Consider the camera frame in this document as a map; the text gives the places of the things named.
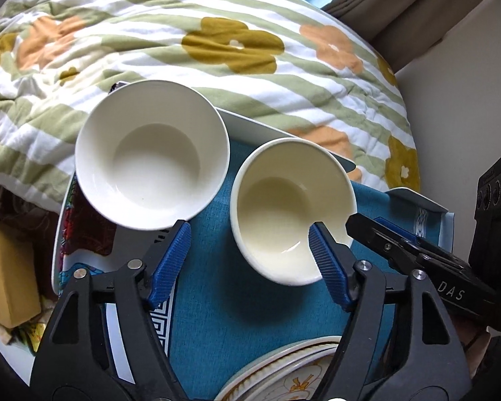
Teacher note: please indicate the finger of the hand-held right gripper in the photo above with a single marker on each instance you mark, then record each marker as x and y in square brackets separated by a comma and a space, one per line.
[438, 255]
[380, 242]

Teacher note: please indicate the cream round bowl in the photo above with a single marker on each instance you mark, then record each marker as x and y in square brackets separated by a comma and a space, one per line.
[284, 213]

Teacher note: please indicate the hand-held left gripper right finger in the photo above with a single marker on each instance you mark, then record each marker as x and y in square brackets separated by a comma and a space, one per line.
[328, 259]

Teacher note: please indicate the dark red patterned cloth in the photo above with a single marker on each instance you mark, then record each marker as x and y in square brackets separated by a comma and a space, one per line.
[29, 209]

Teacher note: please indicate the brown curtain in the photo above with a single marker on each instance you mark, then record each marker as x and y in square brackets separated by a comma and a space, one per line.
[401, 8]

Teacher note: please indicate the yellow box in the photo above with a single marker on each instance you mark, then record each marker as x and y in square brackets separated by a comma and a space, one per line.
[8, 275]

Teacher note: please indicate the teal cloth with patterned border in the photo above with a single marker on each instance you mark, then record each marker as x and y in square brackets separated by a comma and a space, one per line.
[217, 300]

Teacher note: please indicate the floral striped quilt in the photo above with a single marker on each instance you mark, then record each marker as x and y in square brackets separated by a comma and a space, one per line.
[150, 29]

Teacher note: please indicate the white round bowl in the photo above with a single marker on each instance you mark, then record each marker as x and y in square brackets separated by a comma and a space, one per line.
[152, 154]

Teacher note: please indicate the white tray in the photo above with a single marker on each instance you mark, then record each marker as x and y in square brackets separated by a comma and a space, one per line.
[250, 127]

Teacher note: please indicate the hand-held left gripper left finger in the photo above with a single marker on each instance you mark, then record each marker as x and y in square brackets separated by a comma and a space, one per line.
[171, 259]

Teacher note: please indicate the white round plate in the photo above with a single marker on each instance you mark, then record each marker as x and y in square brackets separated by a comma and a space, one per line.
[233, 378]

